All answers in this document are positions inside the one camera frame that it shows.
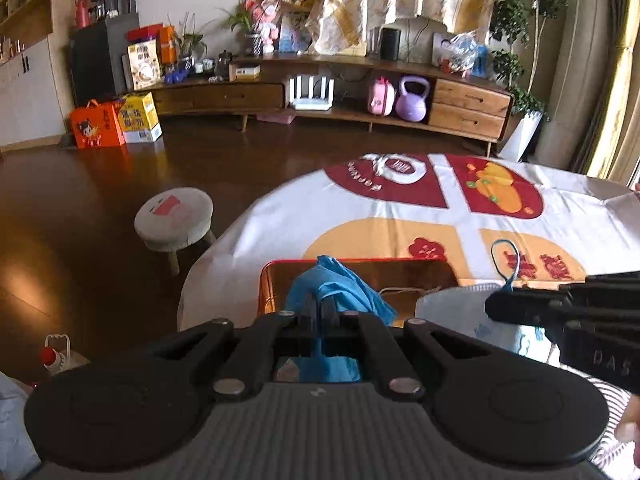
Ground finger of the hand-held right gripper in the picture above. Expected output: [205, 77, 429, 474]
[559, 270, 640, 292]
[485, 289, 640, 331]

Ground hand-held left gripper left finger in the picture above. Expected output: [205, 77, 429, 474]
[160, 292, 323, 403]

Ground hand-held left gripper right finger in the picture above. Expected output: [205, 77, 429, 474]
[322, 294, 483, 402]

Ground blue glove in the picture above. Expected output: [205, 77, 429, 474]
[275, 255, 398, 383]

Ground red box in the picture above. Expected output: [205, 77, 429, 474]
[257, 258, 461, 333]

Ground blue cartoon face mask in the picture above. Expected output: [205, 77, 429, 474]
[414, 239, 561, 366]

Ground person's right hand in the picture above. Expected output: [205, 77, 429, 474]
[615, 420, 640, 467]

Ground striped cloth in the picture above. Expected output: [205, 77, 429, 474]
[587, 379, 633, 468]

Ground yellow curtain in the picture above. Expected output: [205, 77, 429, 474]
[572, 0, 640, 186]

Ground potted plant white pot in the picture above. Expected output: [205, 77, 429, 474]
[490, 0, 568, 162]

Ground round cushioned stool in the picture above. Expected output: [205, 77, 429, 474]
[134, 187, 218, 277]

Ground wooden TV cabinet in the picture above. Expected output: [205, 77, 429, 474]
[145, 54, 515, 158]

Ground pink toy case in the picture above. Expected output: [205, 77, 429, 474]
[367, 77, 396, 116]

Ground white router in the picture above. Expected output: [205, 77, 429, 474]
[287, 75, 335, 112]

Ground purple kettlebell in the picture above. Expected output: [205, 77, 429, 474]
[395, 76, 431, 122]

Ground white bottle red cap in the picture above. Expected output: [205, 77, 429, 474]
[40, 334, 76, 376]

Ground beige small box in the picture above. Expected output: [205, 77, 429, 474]
[229, 62, 262, 82]

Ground clear plastic bag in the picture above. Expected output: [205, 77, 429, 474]
[440, 32, 488, 78]

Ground yellow carton box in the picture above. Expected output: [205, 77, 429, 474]
[117, 91, 163, 144]

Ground dark teapot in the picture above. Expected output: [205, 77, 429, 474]
[214, 49, 236, 80]

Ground small potted plant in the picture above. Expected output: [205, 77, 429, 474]
[220, 0, 263, 58]

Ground black speaker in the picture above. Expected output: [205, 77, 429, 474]
[380, 26, 402, 62]

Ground orange gift box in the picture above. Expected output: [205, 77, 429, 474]
[69, 100, 126, 150]

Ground thin leafy potted plant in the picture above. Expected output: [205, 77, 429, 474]
[170, 12, 207, 73]

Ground white plastic bag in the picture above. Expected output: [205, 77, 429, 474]
[0, 370, 42, 480]

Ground pink plush bouquet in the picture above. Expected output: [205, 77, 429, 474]
[245, 0, 283, 56]

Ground orange paper bag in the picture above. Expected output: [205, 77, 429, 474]
[157, 25, 179, 65]

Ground black cabinet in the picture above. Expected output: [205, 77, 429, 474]
[69, 12, 142, 108]

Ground white cabinet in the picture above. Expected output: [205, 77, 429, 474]
[0, 37, 68, 150]

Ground blue picture frame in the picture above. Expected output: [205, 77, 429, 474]
[277, 10, 315, 54]

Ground wooden wall shelf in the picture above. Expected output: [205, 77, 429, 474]
[0, 0, 55, 53]

